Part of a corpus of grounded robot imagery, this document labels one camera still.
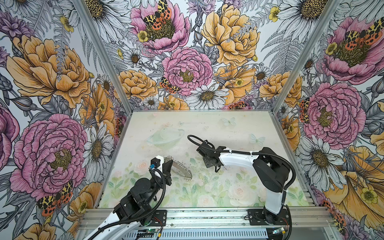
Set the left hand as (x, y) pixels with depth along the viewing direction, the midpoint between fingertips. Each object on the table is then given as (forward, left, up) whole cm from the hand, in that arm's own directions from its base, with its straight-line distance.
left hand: (172, 164), depth 74 cm
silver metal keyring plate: (-1, -4, -1) cm, 4 cm away
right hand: (+9, -22, -17) cm, 29 cm away
